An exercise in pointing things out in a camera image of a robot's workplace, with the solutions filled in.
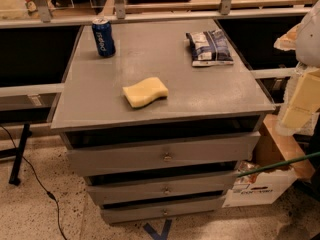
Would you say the grey metal railing frame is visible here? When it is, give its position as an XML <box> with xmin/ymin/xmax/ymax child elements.
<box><xmin>0</xmin><ymin>0</ymin><xmax>317</xmax><ymax>98</ymax></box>

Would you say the blue chip bag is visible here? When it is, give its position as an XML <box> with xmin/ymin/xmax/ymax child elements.
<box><xmin>186</xmin><ymin>29</ymin><xmax>234</xmax><ymax>67</ymax></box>

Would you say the grey drawer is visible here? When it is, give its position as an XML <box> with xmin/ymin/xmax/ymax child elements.
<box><xmin>67</xmin><ymin>132</ymin><xmax>260</xmax><ymax>177</ymax></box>
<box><xmin>101</xmin><ymin>196</ymin><xmax>225</xmax><ymax>224</ymax></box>
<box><xmin>87</xmin><ymin>171</ymin><xmax>236</xmax><ymax>205</ymax></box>

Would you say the yellow green sponge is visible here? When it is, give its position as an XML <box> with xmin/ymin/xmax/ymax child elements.
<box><xmin>123</xmin><ymin>77</ymin><xmax>169</xmax><ymax>108</ymax></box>

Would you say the open cardboard box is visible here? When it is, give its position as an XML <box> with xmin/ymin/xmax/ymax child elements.
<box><xmin>223</xmin><ymin>115</ymin><xmax>315</xmax><ymax>207</ymax></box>

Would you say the black stand leg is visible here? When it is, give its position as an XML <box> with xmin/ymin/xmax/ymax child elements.
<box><xmin>9</xmin><ymin>124</ymin><xmax>32</xmax><ymax>186</ymax></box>

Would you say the top grey drawer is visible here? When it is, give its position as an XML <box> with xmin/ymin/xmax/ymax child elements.
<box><xmin>67</xmin><ymin>132</ymin><xmax>260</xmax><ymax>177</ymax></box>

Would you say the bottom grey drawer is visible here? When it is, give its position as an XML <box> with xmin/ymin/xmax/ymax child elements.
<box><xmin>101</xmin><ymin>196</ymin><xmax>225</xmax><ymax>224</ymax></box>

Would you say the blue Pepsi can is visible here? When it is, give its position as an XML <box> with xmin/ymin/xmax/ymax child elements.
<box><xmin>92</xmin><ymin>18</ymin><xmax>116</xmax><ymax>57</ymax></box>

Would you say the middle grey drawer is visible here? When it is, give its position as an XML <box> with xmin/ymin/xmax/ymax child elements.
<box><xmin>87</xmin><ymin>171</ymin><xmax>236</xmax><ymax>205</ymax></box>

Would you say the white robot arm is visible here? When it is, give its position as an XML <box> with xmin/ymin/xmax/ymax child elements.
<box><xmin>274</xmin><ymin>1</ymin><xmax>320</xmax><ymax>136</ymax></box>

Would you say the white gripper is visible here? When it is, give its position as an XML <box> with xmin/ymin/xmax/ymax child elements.
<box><xmin>274</xmin><ymin>24</ymin><xmax>320</xmax><ymax>136</ymax></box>

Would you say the green pole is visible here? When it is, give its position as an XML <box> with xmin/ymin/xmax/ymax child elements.
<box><xmin>237</xmin><ymin>152</ymin><xmax>320</xmax><ymax>178</ymax></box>

